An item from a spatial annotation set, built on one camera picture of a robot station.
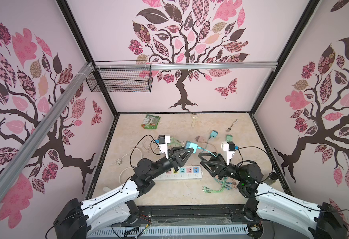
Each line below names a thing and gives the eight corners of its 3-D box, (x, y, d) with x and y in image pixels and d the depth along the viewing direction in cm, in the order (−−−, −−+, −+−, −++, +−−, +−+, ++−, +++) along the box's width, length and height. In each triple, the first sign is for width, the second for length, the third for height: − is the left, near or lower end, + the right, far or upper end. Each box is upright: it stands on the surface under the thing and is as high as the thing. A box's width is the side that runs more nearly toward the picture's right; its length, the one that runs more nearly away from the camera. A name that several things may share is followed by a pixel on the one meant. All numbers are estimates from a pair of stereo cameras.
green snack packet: (141, 128, 114) (140, 126, 113) (146, 116, 123) (145, 114, 121) (156, 130, 113) (156, 128, 111) (160, 118, 121) (160, 116, 119)
